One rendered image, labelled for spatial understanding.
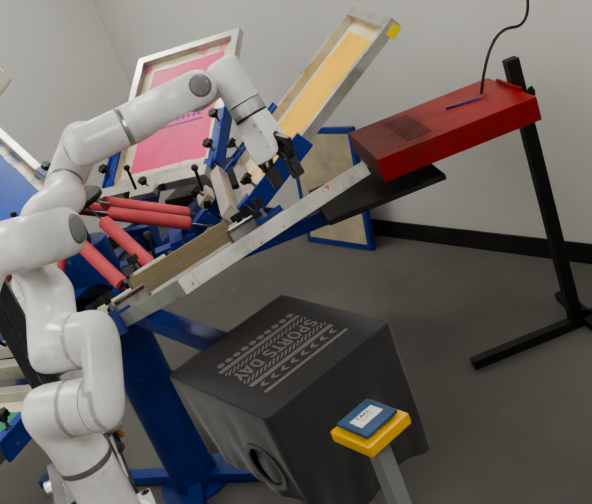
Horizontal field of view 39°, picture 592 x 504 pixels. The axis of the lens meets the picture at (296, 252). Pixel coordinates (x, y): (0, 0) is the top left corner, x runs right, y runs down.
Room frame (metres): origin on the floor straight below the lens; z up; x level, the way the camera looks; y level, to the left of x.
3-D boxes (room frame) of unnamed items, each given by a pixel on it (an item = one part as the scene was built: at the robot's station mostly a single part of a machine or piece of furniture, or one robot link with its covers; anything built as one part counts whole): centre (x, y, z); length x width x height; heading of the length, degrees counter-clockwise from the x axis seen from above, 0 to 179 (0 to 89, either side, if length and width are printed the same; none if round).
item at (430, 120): (3.05, -0.68, 1.06); 0.61 x 0.46 x 0.12; 92
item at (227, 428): (1.96, 0.31, 0.77); 0.46 x 0.09 x 0.36; 32
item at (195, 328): (2.47, 0.41, 0.89); 1.24 x 0.06 x 0.06; 32
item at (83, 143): (1.77, 0.35, 1.67); 0.21 x 0.15 x 0.16; 101
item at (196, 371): (2.05, 0.15, 0.95); 0.48 x 0.44 x 0.01; 32
